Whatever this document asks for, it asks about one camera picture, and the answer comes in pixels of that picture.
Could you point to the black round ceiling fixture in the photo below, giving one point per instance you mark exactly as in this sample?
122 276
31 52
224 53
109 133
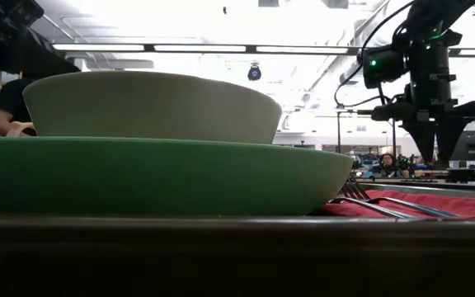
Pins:
254 73

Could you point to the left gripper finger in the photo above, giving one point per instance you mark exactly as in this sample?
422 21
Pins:
52 62

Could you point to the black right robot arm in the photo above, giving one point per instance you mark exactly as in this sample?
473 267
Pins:
431 62

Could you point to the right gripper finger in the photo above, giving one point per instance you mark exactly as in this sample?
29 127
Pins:
419 136
452 132

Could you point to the black workstation frame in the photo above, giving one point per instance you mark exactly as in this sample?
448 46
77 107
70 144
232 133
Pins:
338 132

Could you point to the grey plastic bowl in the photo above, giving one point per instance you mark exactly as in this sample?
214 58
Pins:
151 107

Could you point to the red cloth napkin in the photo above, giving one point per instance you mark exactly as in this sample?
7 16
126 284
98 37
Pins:
468 206

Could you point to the overhead light bar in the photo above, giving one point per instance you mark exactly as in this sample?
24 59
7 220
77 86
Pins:
200 48

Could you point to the green plastic plate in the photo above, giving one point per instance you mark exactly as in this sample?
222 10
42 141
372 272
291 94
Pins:
138 177

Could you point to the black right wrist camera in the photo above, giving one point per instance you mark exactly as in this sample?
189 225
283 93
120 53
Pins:
384 68

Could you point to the person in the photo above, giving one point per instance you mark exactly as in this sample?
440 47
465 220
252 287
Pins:
388 165
12 103

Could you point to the dark brown serving tray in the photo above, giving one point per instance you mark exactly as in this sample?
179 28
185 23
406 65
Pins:
237 255

